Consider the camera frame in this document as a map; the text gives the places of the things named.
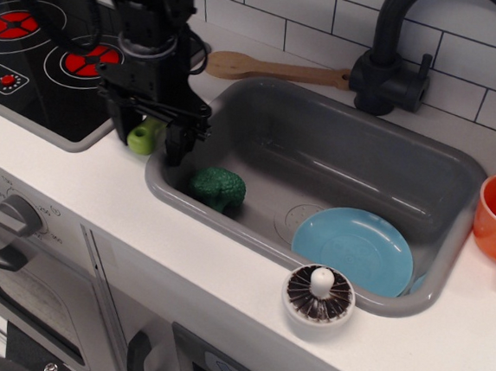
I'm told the black toy faucet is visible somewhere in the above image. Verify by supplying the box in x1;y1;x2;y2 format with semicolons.
345;0;496;127

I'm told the wooden spoon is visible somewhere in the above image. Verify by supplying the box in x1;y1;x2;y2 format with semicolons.
205;51;350;91

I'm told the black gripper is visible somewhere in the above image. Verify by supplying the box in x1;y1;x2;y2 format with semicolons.
97;39;212;166

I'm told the grey oven knob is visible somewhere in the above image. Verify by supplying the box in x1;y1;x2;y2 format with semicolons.
0;195;42;237

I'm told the black braided cable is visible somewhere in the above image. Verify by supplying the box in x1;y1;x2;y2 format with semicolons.
0;0;107;56

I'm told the green toy broccoli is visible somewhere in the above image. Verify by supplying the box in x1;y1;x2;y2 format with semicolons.
189;167;247;213

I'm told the grey plastic sink basin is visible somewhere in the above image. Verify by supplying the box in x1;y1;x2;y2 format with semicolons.
145;78;486;317

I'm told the white brown toy mushroom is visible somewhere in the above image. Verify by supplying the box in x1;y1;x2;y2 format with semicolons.
281;264;356;332

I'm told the black toy stove top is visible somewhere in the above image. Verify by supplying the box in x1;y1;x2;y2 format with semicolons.
0;0;125;152

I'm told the black cabinet handle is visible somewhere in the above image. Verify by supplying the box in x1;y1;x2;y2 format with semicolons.
126;330;152;371

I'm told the blue plastic plate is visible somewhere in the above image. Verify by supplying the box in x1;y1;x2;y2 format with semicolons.
291;207;414;297

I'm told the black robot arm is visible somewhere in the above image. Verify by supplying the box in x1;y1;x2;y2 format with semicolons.
98;0;212;166

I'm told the green handled grey spatula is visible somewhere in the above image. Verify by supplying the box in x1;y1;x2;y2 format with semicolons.
126;117;166;155

